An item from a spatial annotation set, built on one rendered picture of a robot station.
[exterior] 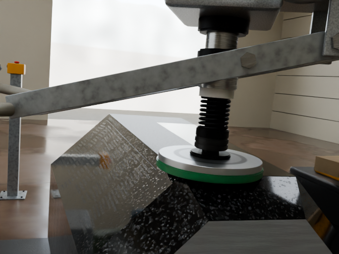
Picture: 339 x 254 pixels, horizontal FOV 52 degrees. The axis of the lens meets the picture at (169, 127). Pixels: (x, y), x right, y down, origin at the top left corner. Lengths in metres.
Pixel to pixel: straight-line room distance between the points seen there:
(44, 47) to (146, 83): 7.29
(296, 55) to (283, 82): 9.38
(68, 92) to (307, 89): 8.80
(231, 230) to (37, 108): 0.46
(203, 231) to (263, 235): 0.12
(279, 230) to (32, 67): 7.46
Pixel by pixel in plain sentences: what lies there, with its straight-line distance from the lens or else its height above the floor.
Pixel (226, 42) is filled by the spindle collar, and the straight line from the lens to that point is 0.69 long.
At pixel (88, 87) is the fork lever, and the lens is 0.72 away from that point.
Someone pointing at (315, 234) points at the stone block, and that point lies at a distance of 0.73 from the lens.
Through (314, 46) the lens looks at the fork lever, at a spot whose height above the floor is 1.12.
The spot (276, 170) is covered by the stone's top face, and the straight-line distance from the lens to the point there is 0.80.
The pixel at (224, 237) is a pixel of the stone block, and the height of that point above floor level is 0.78.
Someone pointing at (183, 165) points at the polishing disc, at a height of 0.89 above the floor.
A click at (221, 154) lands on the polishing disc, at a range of 0.71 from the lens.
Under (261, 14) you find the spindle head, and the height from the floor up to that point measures 1.17.
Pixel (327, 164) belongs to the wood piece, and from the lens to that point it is 1.28.
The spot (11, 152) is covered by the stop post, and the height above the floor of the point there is 0.37.
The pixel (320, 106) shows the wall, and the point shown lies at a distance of 9.04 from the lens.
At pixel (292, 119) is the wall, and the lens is 9.67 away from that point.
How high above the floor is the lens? 1.04
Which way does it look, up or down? 7 degrees down
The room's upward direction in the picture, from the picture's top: 5 degrees clockwise
